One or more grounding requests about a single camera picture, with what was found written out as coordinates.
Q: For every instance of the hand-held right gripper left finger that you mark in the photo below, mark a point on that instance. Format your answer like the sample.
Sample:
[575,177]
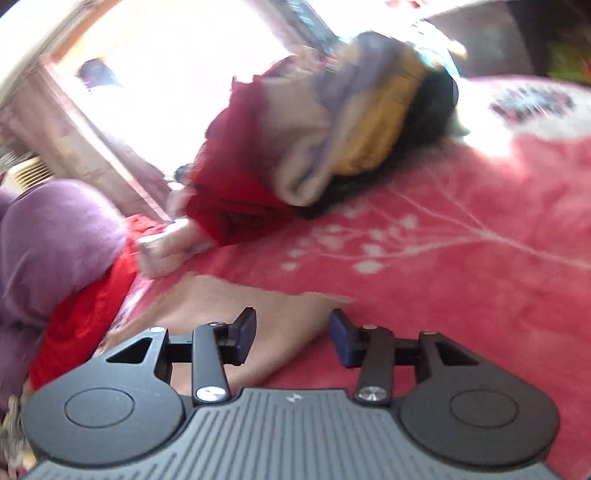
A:
[244,336]

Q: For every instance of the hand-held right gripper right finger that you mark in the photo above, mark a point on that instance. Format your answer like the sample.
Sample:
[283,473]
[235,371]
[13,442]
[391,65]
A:
[339,339]

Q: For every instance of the beige knit trousers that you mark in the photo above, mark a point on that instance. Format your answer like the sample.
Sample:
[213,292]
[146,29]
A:
[207,300]

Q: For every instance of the pile of mixed clothes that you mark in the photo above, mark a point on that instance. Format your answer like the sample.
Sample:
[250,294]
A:
[171,251]

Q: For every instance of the pink floral bed sheet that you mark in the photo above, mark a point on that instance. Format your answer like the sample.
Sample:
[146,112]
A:
[461,286]

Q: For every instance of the dark red garment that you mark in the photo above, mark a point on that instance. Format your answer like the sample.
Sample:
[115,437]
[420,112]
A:
[231,175]

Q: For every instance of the red padded jacket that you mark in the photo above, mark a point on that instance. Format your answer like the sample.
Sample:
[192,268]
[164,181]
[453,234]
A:
[83,318]

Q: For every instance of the purple duvet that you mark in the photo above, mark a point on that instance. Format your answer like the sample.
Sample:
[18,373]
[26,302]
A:
[51,240]

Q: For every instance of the yellow garment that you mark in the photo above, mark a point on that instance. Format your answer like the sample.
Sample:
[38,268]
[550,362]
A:
[378,120]

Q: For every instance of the lavender beige garment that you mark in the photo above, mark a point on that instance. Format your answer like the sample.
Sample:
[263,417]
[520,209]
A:
[300,120]

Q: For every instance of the grey fuzzy cloth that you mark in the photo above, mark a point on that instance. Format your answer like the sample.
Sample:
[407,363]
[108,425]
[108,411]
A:
[11,429]

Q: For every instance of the white slatted vent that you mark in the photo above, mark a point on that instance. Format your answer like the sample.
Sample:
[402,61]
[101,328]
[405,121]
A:
[30,173]

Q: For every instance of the bright window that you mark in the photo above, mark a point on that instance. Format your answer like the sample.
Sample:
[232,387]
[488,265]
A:
[184,69]

